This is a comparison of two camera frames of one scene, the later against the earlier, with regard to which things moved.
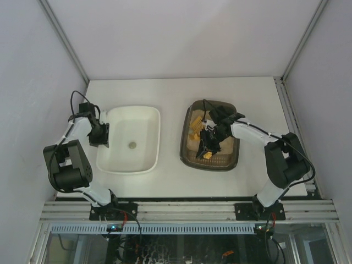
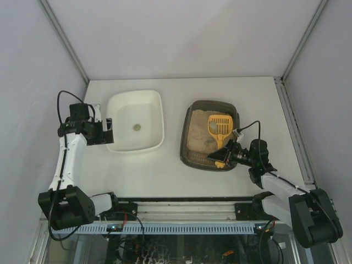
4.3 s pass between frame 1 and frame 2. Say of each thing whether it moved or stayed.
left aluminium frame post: stayed
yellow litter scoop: moved
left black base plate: stayed
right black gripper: moved
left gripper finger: moved
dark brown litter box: stayed
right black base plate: stayed
